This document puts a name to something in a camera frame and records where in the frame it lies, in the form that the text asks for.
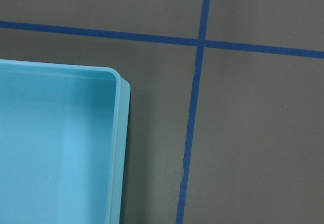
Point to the light blue plastic bin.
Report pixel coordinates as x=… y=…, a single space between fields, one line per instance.
x=63 y=141

